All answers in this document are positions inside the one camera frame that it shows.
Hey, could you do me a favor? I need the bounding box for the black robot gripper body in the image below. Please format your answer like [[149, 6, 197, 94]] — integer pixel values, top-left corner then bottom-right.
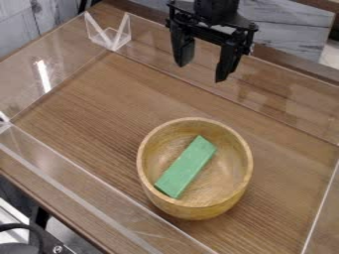
[[167, 0, 258, 50]]

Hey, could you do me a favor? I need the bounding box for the black metal table leg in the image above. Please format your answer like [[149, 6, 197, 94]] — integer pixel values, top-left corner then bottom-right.
[[31, 206, 51, 229]]

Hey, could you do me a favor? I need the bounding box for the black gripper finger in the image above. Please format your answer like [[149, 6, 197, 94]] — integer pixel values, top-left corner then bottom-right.
[[215, 43, 243, 82], [171, 24, 195, 67]]

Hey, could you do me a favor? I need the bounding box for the clear acrylic corner bracket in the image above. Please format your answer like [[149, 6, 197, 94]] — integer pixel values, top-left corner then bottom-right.
[[85, 12, 131, 52]]

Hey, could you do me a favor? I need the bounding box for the black cable lower left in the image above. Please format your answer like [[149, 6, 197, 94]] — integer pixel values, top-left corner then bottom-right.
[[0, 222, 46, 254]]

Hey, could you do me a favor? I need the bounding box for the brown wooden bowl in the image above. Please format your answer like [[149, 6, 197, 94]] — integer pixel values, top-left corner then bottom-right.
[[137, 117, 255, 220]]

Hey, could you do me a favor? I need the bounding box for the green rectangular block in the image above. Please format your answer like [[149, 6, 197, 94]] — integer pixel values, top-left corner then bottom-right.
[[154, 136, 218, 198]]

